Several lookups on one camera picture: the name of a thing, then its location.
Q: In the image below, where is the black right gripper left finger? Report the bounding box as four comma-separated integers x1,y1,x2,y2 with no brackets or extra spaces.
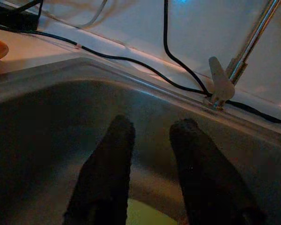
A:
63,114,135,225

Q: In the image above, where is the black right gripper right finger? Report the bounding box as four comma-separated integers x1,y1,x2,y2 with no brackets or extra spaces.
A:
170,118,267,225

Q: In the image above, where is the green plastic plate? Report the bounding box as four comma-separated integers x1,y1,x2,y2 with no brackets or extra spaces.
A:
126,198,179,225

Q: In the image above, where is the stainless steel sink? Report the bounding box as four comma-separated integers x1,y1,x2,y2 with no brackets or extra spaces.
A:
0,56,281,225

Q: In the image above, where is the chrome faucet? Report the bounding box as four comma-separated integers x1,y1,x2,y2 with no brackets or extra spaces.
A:
202,0,281,112

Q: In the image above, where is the flat black power adapter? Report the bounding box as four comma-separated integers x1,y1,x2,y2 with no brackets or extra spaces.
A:
0,0,44,31

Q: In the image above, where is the black power cable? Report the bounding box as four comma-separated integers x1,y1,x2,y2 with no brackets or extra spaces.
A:
163,0,213,97
0,21,281,128

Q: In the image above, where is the white cable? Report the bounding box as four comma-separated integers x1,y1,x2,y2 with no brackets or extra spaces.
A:
43,0,108,29

